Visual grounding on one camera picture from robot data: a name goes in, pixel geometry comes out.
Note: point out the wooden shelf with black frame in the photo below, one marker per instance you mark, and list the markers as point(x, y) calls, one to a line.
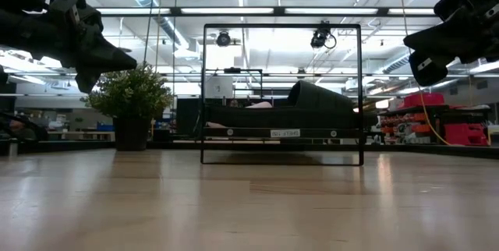
point(249, 133)

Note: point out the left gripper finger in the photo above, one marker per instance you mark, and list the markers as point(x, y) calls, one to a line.
point(109, 56)
point(105, 69)

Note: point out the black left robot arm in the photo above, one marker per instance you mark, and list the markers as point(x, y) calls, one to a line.
point(23, 29)

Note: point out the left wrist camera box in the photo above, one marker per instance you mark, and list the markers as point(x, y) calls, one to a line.
point(66, 5)

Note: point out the white board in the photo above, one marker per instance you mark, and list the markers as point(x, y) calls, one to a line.
point(220, 87)

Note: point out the black ceiling camera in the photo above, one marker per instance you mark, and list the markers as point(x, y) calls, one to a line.
point(319, 38)

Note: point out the tall red storage bin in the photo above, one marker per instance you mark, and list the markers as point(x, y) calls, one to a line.
point(466, 134)

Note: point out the rack with orange bins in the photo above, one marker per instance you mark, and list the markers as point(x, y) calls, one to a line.
point(409, 126)

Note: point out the blue bin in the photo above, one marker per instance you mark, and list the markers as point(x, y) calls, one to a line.
point(105, 127)

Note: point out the black partition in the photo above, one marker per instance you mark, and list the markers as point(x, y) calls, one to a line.
point(189, 118)

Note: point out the black slide sandal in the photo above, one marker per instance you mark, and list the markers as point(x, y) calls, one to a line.
point(273, 120)
point(298, 93)

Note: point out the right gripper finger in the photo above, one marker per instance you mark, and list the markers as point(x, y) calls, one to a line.
point(440, 38)
point(454, 56)

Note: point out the flat red storage bin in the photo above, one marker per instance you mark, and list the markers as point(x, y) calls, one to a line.
point(423, 100)

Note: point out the black metal stand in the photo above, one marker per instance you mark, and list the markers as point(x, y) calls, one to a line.
point(234, 70)

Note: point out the potted artificial green plant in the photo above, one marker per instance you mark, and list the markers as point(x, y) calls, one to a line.
point(128, 95)

